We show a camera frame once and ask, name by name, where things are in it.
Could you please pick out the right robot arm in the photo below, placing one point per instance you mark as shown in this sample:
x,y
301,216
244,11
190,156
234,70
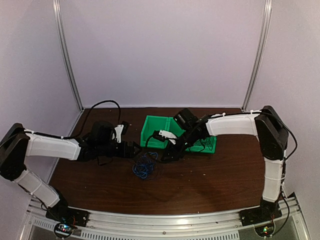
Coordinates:
x,y
264,124

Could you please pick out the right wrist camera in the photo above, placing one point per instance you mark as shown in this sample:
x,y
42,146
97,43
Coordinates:
x,y
163,135

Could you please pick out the right aluminium post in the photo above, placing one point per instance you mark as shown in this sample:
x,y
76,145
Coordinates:
x,y
263,36

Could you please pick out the right green bin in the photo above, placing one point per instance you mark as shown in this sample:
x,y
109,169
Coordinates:
x,y
206,146

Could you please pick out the front aluminium rail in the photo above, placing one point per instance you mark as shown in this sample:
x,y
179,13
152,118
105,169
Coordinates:
x,y
223,225

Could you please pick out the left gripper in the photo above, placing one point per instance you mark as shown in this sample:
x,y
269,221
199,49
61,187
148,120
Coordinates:
x,y
129,154

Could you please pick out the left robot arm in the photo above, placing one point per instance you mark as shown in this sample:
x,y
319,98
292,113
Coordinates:
x,y
104,140

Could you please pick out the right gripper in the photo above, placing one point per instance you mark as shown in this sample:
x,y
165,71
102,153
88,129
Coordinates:
x,y
172,149

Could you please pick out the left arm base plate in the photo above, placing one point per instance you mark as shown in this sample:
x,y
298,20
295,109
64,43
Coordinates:
x,y
68,220

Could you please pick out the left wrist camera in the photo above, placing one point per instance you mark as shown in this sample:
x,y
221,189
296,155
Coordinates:
x,y
120,130

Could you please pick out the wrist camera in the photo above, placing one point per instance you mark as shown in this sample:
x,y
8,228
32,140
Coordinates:
x,y
120,130
163,135

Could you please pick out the left aluminium post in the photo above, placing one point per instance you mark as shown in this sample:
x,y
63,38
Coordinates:
x,y
65,53

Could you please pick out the green bin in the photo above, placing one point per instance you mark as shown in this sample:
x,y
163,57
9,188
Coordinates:
x,y
153,123
206,146
174,128

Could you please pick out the aluminium post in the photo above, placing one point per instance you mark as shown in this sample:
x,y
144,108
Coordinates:
x,y
263,36
65,53

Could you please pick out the middle green bin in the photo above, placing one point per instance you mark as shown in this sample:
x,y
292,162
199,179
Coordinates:
x,y
174,128

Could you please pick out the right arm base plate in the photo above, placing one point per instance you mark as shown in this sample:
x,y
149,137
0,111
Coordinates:
x,y
261,218

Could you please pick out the left green bin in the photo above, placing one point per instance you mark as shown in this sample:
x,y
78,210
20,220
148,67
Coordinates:
x,y
153,123

